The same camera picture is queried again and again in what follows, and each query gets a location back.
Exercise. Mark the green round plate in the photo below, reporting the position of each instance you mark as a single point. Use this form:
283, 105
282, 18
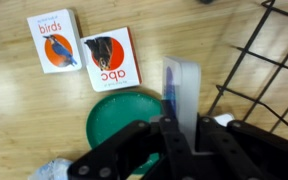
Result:
115, 111

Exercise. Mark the black wire rack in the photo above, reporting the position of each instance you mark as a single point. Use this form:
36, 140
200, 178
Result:
254, 83

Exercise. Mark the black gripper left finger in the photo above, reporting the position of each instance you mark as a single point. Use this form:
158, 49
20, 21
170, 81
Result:
118, 156

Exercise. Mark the white book blue oval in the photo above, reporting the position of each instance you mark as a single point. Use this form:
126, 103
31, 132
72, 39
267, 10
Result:
181, 87

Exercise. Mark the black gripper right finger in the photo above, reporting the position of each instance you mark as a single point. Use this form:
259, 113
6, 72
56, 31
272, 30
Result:
239, 151

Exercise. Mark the plastic bag of items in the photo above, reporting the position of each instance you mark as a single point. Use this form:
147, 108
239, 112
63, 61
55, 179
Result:
55, 169

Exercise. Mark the white abc book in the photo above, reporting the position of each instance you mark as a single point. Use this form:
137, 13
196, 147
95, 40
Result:
111, 60

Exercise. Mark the white birds book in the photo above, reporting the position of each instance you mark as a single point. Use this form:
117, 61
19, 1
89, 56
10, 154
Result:
57, 41

